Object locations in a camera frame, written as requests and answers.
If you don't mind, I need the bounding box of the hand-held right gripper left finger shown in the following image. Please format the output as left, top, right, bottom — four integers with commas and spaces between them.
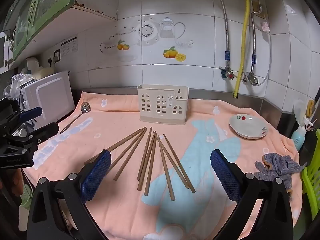
26, 149, 112, 240

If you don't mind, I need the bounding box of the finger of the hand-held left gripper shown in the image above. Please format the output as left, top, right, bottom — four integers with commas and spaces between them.
12, 122, 60, 153
6, 106, 43, 130

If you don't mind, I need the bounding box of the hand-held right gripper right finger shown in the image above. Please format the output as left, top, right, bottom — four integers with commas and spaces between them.
210, 149, 293, 240

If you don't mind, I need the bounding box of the bunch of wooden chopsticks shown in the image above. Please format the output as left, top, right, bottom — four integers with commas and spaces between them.
84, 127, 196, 202

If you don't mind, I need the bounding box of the beige plastic utensil holder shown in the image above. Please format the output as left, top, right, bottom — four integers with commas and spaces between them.
137, 84, 189, 126

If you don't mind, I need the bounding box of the person's left hand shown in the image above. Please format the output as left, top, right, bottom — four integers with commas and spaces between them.
12, 169, 25, 200

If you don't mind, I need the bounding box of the white microwave oven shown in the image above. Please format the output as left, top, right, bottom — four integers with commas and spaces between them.
19, 70, 75, 130

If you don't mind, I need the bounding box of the clear plastic bag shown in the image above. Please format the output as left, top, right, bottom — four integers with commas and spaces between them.
4, 73, 33, 98

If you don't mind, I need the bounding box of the cream kitchen appliance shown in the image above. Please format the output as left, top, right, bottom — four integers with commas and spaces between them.
25, 57, 56, 80

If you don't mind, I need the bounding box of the steel ladle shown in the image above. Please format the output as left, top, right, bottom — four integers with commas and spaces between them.
59, 102, 92, 134

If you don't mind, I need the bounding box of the white flower print plate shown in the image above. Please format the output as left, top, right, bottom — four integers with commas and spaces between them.
229, 114, 267, 140

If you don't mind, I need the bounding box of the peach printed towel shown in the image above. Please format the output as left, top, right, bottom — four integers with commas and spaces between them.
22, 91, 300, 240

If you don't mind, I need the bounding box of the grey knitted cloth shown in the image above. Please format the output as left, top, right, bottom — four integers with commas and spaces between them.
254, 152, 308, 202

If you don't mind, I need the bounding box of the white instruction sticker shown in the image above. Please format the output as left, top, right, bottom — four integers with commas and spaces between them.
60, 37, 78, 57

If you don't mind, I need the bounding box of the pale blue bottle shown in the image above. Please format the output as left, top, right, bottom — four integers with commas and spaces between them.
291, 126, 307, 152

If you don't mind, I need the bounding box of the green plastic basket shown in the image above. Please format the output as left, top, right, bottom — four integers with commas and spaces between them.
301, 129, 320, 198

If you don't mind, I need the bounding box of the white rice paddle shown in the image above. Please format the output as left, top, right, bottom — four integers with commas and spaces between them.
293, 99, 307, 125

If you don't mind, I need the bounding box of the steel water valve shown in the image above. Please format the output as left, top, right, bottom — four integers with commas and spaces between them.
246, 71, 259, 85

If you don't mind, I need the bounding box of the yellow kitchen utensil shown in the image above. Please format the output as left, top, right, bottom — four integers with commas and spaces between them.
306, 99, 317, 118

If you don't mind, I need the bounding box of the black wall socket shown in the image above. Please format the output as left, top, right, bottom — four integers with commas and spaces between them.
47, 49, 62, 67

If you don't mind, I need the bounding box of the red handle water valve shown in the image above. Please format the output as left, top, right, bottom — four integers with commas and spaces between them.
219, 66, 237, 80

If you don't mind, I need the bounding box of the green wall cabinet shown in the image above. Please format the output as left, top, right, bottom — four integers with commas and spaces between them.
0, 0, 118, 69

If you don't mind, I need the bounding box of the thin white hose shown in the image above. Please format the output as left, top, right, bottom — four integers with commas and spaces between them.
244, 0, 273, 87

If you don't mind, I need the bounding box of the yellow gas hose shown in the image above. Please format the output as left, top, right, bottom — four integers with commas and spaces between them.
234, 0, 250, 98

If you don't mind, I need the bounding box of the braided steel hose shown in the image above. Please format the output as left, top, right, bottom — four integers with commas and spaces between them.
209, 0, 230, 70
250, 0, 262, 73

